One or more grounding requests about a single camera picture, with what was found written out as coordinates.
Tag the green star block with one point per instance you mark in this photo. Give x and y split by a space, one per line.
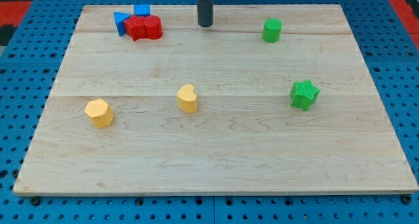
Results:
304 94

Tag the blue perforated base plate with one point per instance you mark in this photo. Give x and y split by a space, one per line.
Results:
31 61

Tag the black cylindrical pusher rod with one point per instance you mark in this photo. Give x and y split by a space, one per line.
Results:
205 13

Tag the yellow heart block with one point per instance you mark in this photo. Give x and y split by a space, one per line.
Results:
187 99

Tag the blue triangle block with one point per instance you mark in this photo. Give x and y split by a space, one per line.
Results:
119 18

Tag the red star block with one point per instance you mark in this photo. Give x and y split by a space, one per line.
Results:
135 28

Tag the green cylinder block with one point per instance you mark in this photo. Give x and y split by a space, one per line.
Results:
271 30

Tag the wooden board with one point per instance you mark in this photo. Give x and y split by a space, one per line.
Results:
245 137

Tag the blue cube block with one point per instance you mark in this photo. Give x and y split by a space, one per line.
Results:
142 10

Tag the yellow hexagon block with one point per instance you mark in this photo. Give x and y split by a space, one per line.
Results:
99 113

